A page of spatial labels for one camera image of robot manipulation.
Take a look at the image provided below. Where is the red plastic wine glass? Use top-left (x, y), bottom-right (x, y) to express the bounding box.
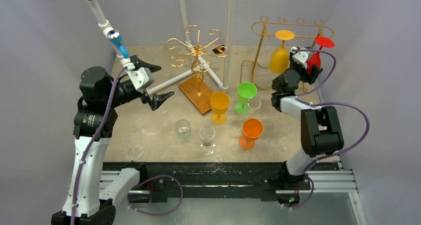
top-left (307, 36), bottom-right (335, 75)

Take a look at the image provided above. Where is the yellow wine glass front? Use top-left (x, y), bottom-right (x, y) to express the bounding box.
top-left (269, 30), bottom-right (295, 74)

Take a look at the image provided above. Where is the yellow wine glass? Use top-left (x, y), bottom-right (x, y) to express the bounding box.
top-left (210, 91), bottom-right (230, 125)
top-left (269, 30), bottom-right (295, 74)

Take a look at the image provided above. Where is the clear wine glass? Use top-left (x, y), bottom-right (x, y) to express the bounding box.
top-left (199, 126), bottom-right (215, 155)
top-left (175, 119), bottom-right (192, 142)
top-left (247, 97), bottom-right (262, 114)

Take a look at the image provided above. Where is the wooden base board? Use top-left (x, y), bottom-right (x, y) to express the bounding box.
top-left (178, 75), bottom-right (214, 116)

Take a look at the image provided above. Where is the gold wire wine glass rack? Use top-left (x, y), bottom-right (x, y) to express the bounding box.
top-left (240, 16), bottom-right (335, 83)

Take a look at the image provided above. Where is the gold scroll glass tree stand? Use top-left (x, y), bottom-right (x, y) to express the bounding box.
top-left (165, 24), bottom-right (222, 81)

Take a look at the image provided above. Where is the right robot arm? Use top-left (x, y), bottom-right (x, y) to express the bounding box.
top-left (271, 47), bottom-right (344, 189)

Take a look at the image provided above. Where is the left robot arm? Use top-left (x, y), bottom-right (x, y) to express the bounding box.
top-left (51, 55), bottom-right (173, 225)

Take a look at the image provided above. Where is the green plastic wine glass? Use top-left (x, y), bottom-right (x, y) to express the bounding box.
top-left (234, 82), bottom-right (257, 115)

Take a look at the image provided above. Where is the orange plastic wine glass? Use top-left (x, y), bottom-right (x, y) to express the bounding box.
top-left (239, 118), bottom-right (264, 150)

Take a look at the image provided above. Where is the black orange small clip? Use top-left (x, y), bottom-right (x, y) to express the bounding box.
top-left (212, 45), bottom-right (226, 55)

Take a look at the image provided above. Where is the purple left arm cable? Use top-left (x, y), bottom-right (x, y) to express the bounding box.
top-left (70, 65), bottom-right (129, 225)

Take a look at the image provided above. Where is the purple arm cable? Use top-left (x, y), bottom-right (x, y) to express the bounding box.
top-left (70, 65), bottom-right (129, 225)
top-left (296, 49), bottom-right (370, 171)

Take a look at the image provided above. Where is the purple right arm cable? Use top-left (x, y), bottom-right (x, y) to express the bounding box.
top-left (296, 49), bottom-right (370, 171)

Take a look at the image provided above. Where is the blue faucet handle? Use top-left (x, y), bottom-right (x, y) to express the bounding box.
top-left (106, 30), bottom-right (130, 59)

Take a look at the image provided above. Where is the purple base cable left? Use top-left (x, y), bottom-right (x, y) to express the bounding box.
top-left (127, 174), bottom-right (184, 217)

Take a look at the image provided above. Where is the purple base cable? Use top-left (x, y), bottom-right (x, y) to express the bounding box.
top-left (127, 174), bottom-right (184, 217)
top-left (280, 175), bottom-right (316, 211)

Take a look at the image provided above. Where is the black table front rail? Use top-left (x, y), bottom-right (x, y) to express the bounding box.
top-left (100, 162), bottom-right (339, 206)

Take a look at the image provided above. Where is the white PVC pipe frame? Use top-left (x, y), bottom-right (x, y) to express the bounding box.
top-left (85, 0), bottom-right (228, 95)

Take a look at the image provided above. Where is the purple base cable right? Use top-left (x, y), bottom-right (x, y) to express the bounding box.
top-left (280, 175), bottom-right (316, 211)

